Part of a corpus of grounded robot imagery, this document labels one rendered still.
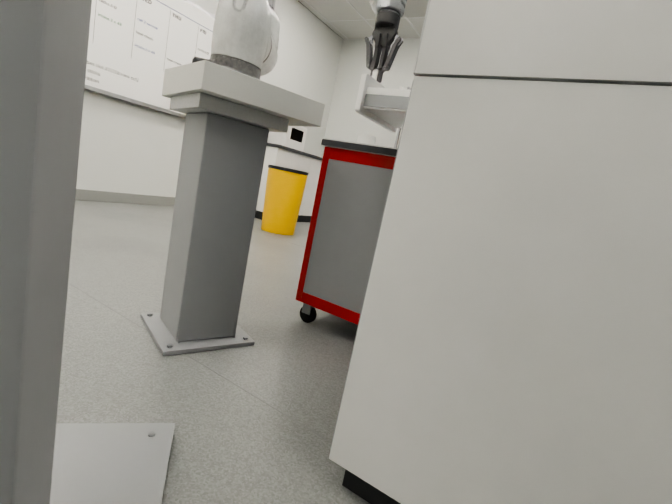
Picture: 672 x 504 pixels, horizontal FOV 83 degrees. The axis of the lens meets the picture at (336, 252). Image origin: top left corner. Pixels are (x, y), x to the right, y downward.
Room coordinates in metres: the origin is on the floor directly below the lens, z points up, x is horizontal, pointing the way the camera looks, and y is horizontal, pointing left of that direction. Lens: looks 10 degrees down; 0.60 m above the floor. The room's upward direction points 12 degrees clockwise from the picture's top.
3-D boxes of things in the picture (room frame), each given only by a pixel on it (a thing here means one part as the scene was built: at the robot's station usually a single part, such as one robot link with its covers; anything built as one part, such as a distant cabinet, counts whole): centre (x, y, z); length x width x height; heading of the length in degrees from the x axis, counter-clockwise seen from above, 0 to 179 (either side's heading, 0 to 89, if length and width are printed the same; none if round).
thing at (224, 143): (1.26, 0.42, 0.38); 0.30 x 0.30 x 0.76; 40
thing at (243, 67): (1.24, 0.44, 0.86); 0.22 x 0.18 x 0.06; 137
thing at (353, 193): (1.67, -0.26, 0.38); 0.62 x 0.58 x 0.76; 151
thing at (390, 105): (1.22, -0.23, 0.86); 0.40 x 0.26 x 0.06; 61
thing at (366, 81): (1.33, -0.05, 0.87); 0.29 x 0.02 x 0.11; 151
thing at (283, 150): (5.13, 0.91, 0.61); 1.15 x 0.72 x 1.22; 150
